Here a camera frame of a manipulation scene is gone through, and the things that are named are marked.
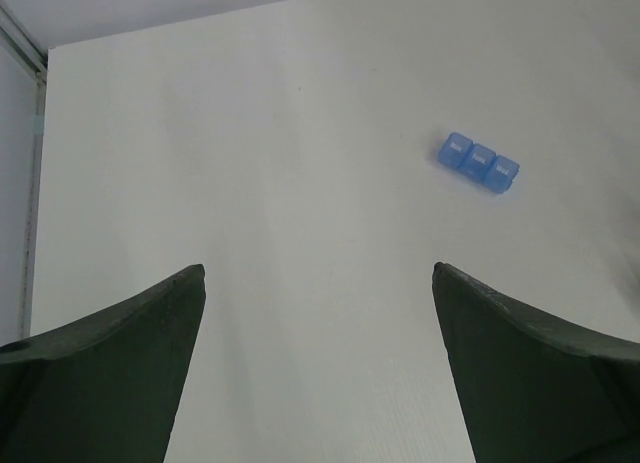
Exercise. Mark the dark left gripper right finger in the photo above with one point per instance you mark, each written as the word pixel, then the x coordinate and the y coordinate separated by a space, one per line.
pixel 534 387

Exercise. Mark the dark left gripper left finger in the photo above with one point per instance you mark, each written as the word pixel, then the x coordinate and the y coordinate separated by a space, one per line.
pixel 106 387

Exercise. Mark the blue weekly pill organizer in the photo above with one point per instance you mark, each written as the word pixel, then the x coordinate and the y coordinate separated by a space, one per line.
pixel 477 163

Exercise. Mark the aluminium frame post left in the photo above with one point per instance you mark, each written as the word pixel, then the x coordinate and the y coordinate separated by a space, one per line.
pixel 24 65

